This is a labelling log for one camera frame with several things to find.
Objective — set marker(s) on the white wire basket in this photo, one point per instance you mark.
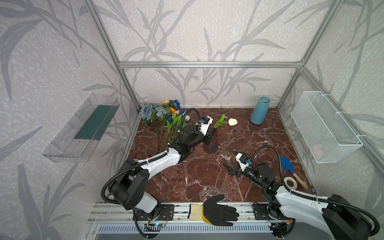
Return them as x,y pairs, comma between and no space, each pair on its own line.
326,132

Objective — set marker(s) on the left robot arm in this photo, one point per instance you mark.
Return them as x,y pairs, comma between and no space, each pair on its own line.
128,187

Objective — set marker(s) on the teal ceramic vase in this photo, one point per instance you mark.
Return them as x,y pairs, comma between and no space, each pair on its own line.
260,111

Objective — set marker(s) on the small circuit board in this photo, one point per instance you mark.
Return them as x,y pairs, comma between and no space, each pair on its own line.
155,227

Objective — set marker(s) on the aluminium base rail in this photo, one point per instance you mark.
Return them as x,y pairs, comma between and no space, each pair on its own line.
179,212

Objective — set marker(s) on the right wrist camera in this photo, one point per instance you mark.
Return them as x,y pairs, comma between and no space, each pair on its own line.
244,162

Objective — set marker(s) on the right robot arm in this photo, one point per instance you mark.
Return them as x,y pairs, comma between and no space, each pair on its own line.
334,215

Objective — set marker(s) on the black work glove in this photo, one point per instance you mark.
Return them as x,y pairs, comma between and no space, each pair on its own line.
213,213

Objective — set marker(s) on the white tape roll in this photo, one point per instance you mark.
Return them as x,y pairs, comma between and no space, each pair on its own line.
291,183

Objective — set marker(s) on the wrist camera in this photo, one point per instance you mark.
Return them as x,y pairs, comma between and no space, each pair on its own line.
244,162
205,124

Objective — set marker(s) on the blue hand trowel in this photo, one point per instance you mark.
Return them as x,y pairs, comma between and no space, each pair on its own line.
289,167

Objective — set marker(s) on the pink glass vase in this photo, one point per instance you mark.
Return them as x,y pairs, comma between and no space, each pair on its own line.
212,147

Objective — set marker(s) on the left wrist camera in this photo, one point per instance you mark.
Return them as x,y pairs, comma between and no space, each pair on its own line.
205,124

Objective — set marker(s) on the blue tulip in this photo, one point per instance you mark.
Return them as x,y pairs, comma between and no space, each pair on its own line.
170,125

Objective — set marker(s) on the dusty blue rose bunch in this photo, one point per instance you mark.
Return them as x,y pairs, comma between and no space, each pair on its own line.
151,113

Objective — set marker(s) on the clear acrylic shelf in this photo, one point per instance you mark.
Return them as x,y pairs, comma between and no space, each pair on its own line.
79,138

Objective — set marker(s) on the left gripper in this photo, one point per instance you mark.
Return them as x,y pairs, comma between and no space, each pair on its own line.
208,138

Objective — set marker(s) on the cream tulip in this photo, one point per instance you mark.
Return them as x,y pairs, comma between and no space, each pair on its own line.
230,121

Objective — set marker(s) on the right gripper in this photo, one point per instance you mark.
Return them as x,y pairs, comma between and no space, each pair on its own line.
238,169

